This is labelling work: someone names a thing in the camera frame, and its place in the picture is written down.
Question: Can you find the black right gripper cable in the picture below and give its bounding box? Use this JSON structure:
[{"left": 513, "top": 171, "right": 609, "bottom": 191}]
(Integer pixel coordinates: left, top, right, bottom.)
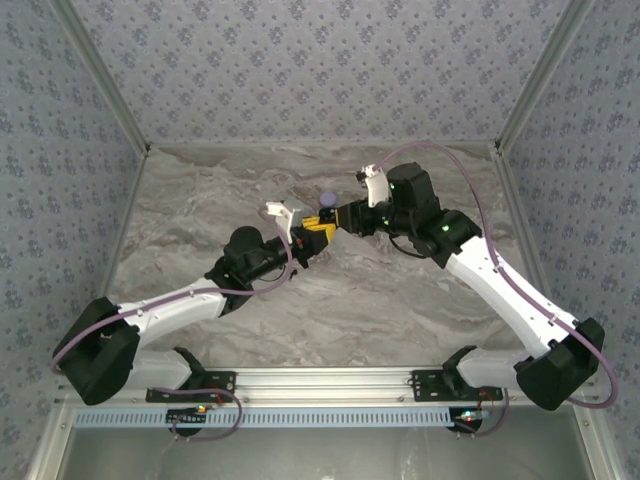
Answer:
[{"left": 388, "top": 233, "right": 427, "bottom": 260}]

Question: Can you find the small controller board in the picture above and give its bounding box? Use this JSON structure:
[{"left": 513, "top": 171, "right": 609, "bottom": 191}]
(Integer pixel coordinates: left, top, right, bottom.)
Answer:
[
  {"left": 166, "top": 406, "right": 210, "bottom": 437},
  {"left": 451, "top": 407, "right": 489, "bottom": 435}
]

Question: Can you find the grey slotted cable duct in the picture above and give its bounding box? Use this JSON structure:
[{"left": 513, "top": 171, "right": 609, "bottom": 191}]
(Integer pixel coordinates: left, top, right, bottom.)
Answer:
[{"left": 73, "top": 405, "right": 484, "bottom": 430}]

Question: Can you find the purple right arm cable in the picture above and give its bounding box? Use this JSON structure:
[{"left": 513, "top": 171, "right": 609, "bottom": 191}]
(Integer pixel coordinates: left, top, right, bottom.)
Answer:
[{"left": 377, "top": 141, "right": 619, "bottom": 410}]

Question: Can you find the aluminium corner frame post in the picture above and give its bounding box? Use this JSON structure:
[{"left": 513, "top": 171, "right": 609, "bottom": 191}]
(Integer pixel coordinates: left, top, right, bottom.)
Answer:
[
  {"left": 492, "top": 0, "right": 599, "bottom": 154},
  {"left": 52, "top": 0, "right": 152, "bottom": 154}
]

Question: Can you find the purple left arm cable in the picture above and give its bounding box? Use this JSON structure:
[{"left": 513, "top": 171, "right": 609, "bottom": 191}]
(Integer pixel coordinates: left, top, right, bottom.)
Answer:
[{"left": 48, "top": 229, "right": 296, "bottom": 374}]

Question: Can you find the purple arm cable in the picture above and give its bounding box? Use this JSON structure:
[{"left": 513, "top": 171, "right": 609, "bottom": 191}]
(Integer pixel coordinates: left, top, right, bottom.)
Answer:
[
  {"left": 48, "top": 229, "right": 296, "bottom": 374},
  {"left": 377, "top": 141, "right": 619, "bottom": 410}
]

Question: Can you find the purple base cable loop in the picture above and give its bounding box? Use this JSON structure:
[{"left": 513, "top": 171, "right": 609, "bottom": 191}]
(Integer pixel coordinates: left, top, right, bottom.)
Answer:
[
  {"left": 151, "top": 387, "right": 245, "bottom": 445},
  {"left": 453, "top": 387, "right": 511, "bottom": 440}
]

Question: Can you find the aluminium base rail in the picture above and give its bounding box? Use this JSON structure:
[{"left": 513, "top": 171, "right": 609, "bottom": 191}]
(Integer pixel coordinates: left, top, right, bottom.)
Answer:
[{"left": 144, "top": 366, "right": 501, "bottom": 407}]

